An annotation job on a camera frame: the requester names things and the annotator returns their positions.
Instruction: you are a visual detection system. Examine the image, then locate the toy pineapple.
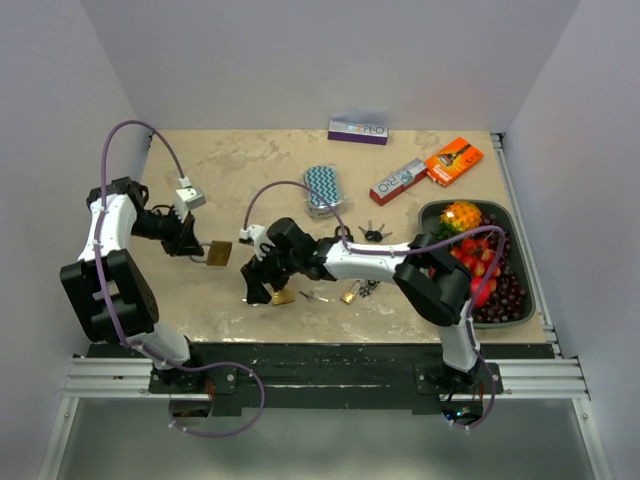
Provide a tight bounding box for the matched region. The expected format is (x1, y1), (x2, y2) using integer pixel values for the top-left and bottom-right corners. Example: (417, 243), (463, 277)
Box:
(433, 201), (482, 241)

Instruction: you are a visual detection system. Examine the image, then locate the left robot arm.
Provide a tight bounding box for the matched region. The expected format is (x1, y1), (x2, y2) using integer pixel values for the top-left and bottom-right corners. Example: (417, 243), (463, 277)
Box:
(59, 177), (207, 393)

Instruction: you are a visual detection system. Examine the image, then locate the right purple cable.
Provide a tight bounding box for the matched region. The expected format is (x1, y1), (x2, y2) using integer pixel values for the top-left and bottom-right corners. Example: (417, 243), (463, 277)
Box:
(242, 180), (507, 431)

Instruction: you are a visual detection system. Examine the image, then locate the small brass padlock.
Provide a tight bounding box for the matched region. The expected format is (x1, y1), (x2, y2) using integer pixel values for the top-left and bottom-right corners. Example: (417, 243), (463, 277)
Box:
(340, 279), (362, 305)

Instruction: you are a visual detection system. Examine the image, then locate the orange box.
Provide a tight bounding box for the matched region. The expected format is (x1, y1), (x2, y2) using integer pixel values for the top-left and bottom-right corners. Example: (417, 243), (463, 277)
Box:
(425, 137), (484, 187)

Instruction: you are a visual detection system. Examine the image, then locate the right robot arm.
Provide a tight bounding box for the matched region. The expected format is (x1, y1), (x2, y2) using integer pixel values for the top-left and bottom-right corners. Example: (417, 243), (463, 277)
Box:
(239, 218), (481, 393)

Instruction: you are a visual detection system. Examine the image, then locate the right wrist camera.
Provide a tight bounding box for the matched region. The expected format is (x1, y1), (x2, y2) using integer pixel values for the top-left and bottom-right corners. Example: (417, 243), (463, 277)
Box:
(238, 224), (275, 261)

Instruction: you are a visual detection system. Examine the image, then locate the red apple right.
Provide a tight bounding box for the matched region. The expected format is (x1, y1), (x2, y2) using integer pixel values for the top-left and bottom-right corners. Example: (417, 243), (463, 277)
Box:
(471, 277), (497, 308)

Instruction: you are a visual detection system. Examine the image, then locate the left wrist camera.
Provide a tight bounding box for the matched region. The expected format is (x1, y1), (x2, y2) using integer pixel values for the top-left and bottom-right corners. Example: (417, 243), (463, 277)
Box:
(173, 176), (206, 223)

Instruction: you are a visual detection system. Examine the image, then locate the large brass padlock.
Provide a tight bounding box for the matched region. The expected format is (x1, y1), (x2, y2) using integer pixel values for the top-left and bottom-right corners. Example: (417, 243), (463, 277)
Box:
(189, 240), (233, 267)

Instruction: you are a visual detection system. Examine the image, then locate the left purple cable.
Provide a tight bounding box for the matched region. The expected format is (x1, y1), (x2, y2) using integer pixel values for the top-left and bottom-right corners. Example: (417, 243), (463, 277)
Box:
(97, 119), (266, 440)

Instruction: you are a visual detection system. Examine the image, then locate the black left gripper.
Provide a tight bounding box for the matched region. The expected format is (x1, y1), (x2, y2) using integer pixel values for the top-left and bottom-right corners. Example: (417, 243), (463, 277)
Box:
(131, 204), (205, 257)

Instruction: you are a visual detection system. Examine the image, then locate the purple cable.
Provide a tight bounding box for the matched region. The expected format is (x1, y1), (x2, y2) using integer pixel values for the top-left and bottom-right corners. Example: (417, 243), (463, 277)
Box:
(242, 180), (507, 431)
(97, 119), (266, 440)

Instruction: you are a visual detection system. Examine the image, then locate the aluminium rail frame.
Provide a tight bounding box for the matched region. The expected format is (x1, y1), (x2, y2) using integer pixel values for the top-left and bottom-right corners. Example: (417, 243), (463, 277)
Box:
(34, 354), (616, 480)

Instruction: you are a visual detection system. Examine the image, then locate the dark grapes bunch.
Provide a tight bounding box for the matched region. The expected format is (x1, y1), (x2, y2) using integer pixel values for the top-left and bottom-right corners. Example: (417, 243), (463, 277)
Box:
(471, 230), (528, 324)

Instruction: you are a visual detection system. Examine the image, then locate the black padlock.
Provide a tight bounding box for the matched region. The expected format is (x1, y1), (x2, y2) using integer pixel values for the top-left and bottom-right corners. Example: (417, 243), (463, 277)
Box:
(334, 225), (353, 241)

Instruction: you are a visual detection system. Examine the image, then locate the black-headed key bunch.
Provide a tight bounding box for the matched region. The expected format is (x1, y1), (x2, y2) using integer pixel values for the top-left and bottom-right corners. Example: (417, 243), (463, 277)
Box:
(358, 220), (392, 243)

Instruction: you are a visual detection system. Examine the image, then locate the brass padlock with keys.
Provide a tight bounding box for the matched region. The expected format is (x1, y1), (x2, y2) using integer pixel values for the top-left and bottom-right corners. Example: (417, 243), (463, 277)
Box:
(271, 287), (296, 306)

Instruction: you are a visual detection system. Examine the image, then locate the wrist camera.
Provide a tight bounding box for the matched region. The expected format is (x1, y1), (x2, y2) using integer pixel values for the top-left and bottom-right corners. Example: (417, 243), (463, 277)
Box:
(173, 176), (206, 223)
(238, 224), (275, 261)

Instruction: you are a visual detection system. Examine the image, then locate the blue zigzag pouch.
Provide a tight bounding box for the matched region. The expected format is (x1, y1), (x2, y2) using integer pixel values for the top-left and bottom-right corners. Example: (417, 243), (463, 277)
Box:
(303, 165), (347, 219)

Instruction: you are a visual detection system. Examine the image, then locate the purple white box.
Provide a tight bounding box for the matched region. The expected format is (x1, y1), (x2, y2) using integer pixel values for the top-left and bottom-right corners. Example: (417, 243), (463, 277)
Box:
(327, 112), (390, 145)

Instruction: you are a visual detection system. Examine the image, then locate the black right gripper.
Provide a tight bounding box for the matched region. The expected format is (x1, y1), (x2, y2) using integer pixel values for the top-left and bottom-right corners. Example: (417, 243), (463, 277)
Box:
(241, 240), (301, 305)

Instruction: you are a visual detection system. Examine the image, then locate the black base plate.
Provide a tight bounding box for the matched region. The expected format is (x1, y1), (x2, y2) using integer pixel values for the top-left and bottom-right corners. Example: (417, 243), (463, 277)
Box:
(84, 341), (561, 417)

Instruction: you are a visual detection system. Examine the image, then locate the grey fruit tray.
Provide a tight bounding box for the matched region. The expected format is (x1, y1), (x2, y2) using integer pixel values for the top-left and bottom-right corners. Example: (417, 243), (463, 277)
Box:
(418, 200), (535, 328)

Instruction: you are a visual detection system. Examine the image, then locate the red white box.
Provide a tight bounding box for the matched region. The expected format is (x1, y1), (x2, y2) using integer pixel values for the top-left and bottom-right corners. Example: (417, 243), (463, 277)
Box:
(369, 158), (427, 206)

